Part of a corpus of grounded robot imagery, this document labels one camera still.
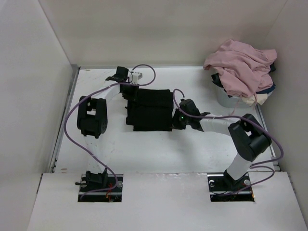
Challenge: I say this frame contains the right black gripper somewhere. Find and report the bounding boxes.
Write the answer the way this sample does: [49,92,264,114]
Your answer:
[167,109,191,130]

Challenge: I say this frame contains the black trousers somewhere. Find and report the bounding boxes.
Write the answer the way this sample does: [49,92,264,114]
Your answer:
[123,89,173,131]

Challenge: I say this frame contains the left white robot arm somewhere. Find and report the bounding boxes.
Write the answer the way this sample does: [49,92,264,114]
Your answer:
[75,66,142,192]

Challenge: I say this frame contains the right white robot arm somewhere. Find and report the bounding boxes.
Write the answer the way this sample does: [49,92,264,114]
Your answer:
[173,99,272,192]

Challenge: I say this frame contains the white laundry basket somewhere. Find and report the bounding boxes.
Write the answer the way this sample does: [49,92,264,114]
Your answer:
[214,85,253,108]

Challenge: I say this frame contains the pink garment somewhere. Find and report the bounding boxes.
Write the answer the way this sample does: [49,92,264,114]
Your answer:
[204,39,277,98]

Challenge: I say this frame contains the beige garment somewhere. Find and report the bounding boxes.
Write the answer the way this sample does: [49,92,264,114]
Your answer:
[241,94,268,106]

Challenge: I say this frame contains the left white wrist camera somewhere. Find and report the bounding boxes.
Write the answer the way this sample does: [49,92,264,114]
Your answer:
[130,72,142,84]

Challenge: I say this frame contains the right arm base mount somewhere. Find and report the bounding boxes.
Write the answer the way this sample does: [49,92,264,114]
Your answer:
[207,173,255,202]

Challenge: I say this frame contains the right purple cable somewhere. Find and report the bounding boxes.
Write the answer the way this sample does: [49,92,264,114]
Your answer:
[172,89,284,195]

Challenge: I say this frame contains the purple cable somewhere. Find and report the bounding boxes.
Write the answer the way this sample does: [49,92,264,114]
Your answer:
[64,64,157,202]
[172,89,284,195]

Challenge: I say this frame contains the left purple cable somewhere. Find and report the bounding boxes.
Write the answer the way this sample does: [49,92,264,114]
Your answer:
[64,64,157,202]

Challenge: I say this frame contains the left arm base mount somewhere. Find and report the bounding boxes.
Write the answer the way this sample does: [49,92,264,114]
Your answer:
[75,170,124,203]

